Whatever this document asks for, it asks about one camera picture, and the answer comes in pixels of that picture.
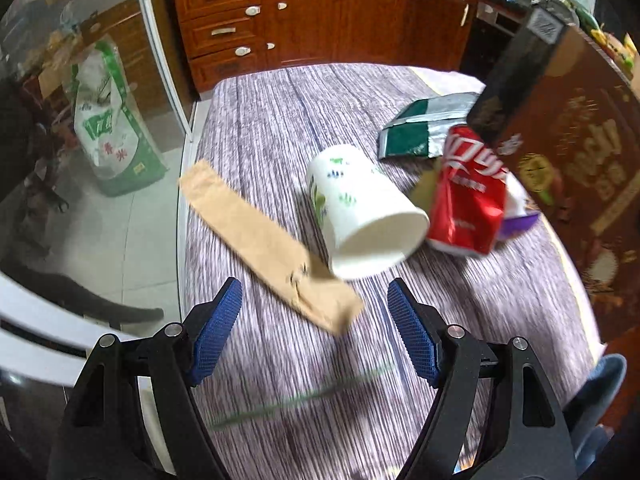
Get red cola can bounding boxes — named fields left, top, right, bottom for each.
left=426, top=125, right=508, bottom=257

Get brown paper bag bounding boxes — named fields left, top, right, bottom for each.
left=179, top=159, right=363, bottom=335

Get white paper cup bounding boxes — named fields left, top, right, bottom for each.
left=306, top=144, right=430, bottom=281

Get silver green foil bag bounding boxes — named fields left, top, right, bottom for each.
left=378, top=92, right=480, bottom=160

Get brown snack box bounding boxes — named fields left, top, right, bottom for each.
left=466, top=6, right=639, bottom=342

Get wooden kitchen cabinet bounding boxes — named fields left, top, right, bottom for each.
left=174, top=0, right=526, bottom=94

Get white chair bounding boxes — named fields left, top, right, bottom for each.
left=1, top=275, right=179, bottom=479

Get green white rice sack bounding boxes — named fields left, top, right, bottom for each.
left=70, top=35, right=167, bottom=197

